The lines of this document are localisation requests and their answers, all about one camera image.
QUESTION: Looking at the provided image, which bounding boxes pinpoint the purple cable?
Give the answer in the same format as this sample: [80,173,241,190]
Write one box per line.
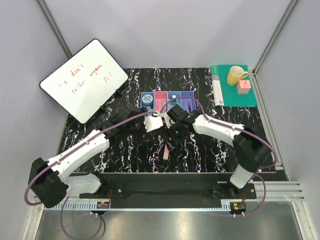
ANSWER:
[24,110,160,240]
[159,96,279,217]

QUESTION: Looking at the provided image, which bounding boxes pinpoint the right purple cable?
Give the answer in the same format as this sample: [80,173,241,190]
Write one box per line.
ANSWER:
[159,96,279,217]

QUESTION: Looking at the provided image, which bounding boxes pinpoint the yellow mug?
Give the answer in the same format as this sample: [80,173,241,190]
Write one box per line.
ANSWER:
[226,65,249,86]

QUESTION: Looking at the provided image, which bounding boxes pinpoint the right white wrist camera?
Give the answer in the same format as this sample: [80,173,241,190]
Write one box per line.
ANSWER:
[160,112,172,129]

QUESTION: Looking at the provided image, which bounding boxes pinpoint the black marble pattern mat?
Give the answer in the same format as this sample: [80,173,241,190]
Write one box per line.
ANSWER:
[57,68,266,173]

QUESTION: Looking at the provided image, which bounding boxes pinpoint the pink bin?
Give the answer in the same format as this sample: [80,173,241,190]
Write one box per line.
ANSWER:
[153,91,168,112]

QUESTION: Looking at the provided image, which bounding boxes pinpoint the white dry-erase board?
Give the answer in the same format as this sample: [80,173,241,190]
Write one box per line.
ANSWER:
[39,39,128,124]

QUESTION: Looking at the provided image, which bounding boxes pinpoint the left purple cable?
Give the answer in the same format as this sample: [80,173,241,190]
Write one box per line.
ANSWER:
[24,110,160,240]

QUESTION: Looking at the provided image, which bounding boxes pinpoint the green book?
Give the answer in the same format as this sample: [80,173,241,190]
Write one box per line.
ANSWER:
[210,64,258,107]

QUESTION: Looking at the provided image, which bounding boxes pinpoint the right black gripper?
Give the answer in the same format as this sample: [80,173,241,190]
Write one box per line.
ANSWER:
[159,121,191,151]

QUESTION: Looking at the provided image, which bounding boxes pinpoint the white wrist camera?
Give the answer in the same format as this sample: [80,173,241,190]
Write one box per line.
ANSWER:
[143,112,164,133]
[160,112,172,129]

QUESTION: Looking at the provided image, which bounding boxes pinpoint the pink cube box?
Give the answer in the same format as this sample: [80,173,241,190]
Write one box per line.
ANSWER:
[236,79,252,94]

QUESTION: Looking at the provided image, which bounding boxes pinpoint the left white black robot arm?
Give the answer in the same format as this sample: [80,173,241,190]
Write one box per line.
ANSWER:
[27,105,148,208]

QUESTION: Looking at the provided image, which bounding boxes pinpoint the purple bin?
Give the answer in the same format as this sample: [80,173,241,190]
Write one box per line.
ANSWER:
[181,91,197,113]

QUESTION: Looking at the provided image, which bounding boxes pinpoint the orange pink highlighter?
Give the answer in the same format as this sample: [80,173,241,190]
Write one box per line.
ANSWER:
[163,146,170,160]

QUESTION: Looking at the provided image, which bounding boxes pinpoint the sky blue bin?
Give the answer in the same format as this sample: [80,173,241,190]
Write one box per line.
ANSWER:
[167,91,182,110]

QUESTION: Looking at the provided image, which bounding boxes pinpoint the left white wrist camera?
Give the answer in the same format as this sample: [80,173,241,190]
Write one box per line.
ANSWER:
[143,112,164,133]

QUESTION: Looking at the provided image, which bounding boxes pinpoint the light blue bin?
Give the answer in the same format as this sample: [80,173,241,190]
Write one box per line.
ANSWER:
[140,91,155,111]

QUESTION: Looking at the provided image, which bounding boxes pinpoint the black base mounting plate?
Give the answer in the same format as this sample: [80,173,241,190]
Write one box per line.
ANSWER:
[78,172,257,200]

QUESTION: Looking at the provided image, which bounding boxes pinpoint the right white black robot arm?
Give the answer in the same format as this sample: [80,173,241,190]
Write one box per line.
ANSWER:
[160,105,272,199]

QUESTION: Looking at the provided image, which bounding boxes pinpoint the blue ink bottle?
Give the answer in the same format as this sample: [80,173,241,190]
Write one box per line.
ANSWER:
[141,93,154,109]

